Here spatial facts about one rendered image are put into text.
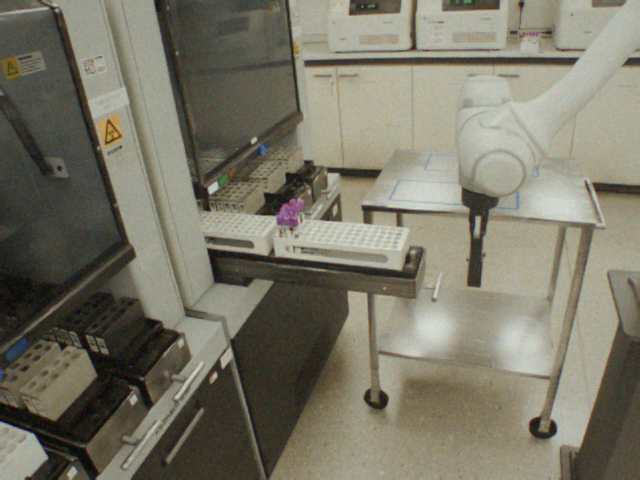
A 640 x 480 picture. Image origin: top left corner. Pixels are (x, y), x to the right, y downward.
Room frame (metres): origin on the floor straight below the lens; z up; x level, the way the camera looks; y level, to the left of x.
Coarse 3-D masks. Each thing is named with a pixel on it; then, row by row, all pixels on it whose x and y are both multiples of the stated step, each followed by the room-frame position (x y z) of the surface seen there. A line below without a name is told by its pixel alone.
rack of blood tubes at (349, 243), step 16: (304, 224) 1.03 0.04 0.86; (320, 224) 1.03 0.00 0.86; (336, 224) 1.02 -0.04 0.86; (352, 224) 1.01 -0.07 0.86; (368, 224) 1.00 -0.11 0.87; (288, 240) 0.97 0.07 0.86; (304, 240) 0.96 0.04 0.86; (320, 240) 0.96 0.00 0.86; (336, 240) 0.95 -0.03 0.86; (352, 240) 0.94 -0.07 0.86; (368, 240) 0.93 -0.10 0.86; (384, 240) 0.92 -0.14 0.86; (400, 240) 0.91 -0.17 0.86; (288, 256) 0.97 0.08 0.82; (304, 256) 0.95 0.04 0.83; (320, 256) 0.94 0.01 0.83; (336, 256) 0.97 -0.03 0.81; (352, 256) 0.96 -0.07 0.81; (368, 256) 0.95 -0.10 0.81; (384, 256) 0.95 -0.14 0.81; (400, 256) 0.87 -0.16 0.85
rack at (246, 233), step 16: (208, 224) 1.09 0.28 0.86; (224, 224) 1.08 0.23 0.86; (240, 224) 1.07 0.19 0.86; (256, 224) 1.06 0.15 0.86; (272, 224) 1.05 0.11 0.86; (208, 240) 1.09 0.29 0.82; (224, 240) 1.10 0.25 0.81; (240, 240) 1.09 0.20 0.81; (256, 240) 1.00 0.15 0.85; (272, 240) 1.02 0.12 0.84
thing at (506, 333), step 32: (416, 160) 1.49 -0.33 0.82; (448, 160) 1.47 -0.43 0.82; (544, 160) 1.39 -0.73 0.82; (576, 160) 1.37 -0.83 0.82; (384, 192) 1.27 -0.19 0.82; (416, 192) 1.24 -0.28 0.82; (448, 192) 1.22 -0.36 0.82; (544, 192) 1.17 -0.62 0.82; (576, 192) 1.15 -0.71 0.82; (544, 224) 1.02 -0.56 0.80; (576, 224) 0.99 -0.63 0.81; (448, 288) 1.51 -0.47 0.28; (576, 288) 0.98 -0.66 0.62; (416, 320) 1.34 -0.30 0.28; (448, 320) 1.32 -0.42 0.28; (480, 320) 1.30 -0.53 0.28; (512, 320) 1.28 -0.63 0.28; (544, 320) 1.26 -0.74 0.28; (384, 352) 1.20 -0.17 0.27; (416, 352) 1.18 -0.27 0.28; (448, 352) 1.16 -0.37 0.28; (480, 352) 1.14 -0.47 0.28; (512, 352) 1.13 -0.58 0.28; (544, 352) 1.11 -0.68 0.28; (544, 416) 0.99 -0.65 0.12
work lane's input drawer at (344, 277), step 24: (216, 264) 1.03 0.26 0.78; (240, 264) 1.00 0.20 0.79; (264, 264) 0.97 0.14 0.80; (288, 264) 0.96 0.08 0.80; (312, 264) 0.94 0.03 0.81; (336, 264) 0.92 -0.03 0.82; (408, 264) 0.89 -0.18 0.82; (336, 288) 0.91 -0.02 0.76; (360, 288) 0.89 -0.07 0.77; (384, 288) 0.87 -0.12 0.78; (408, 288) 0.85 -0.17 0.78; (432, 288) 0.89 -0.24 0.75
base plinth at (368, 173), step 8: (328, 168) 3.47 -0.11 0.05; (336, 168) 3.45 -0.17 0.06; (344, 168) 3.43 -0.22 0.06; (352, 168) 3.40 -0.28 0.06; (368, 176) 3.36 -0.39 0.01; (376, 176) 3.33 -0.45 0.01; (600, 184) 2.75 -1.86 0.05; (608, 184) 2.74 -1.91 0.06; (616, 184) 2.72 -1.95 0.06; (624, 184) 2.70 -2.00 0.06; (608, 192) 2.73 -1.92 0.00; (616, 192) 2.71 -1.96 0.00; (624, 192) 2.69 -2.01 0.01; (632, 192) 2.67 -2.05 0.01
